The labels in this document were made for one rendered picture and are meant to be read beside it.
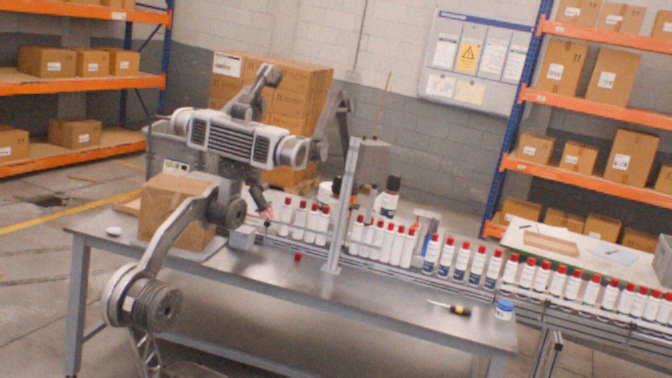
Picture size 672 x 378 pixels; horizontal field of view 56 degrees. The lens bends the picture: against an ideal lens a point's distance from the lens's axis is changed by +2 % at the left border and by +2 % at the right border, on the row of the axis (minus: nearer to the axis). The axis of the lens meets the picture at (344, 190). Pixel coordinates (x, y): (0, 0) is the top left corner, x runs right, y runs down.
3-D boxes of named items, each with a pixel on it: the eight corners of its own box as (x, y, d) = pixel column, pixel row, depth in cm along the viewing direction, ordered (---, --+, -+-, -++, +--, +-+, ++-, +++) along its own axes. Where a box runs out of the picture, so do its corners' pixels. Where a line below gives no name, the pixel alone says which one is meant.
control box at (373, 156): (384, 183, 292) (392, 144, 286) (358, 184, 280) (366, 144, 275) (369, 176, 298) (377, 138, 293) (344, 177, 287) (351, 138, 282)
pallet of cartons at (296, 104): (318, 185, 731) (339, 69, 693) (294, 202, 654) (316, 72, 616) (227, 162, 758) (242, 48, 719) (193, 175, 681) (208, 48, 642)
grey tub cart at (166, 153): (163, 193, 606) (173, 97, 579) (226, 205, 605) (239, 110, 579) (126, 222, 521) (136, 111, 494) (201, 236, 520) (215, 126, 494)
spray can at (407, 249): (409, 266, 306) (418, 227, 300) (408, 269, 301) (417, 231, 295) (399, 263, 307) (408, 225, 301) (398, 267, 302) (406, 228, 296)
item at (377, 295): (509, 251, 376) (509, 248, 376) (517, 357, 252) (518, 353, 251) (194, 173, 413) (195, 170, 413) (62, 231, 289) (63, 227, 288)
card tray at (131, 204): (189, 210, 339) (190, 203, 338) (165, 223, 314) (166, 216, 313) (140, 197, 344) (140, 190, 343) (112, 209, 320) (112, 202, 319)
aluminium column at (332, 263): (336, 268, 299) (362, 135, 280) (334, 271, 295) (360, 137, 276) (328, 266, 300) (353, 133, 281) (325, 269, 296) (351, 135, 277)
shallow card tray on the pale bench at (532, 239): (575, 247, 413) (576, 242, 412) (578, 259, 390) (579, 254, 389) (523, 233, 420) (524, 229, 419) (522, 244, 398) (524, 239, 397)
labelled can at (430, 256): (432, 272, 304) (441, 233, 298) (431, 276, 299) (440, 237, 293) (422, 269, 305) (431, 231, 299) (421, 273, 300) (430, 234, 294)
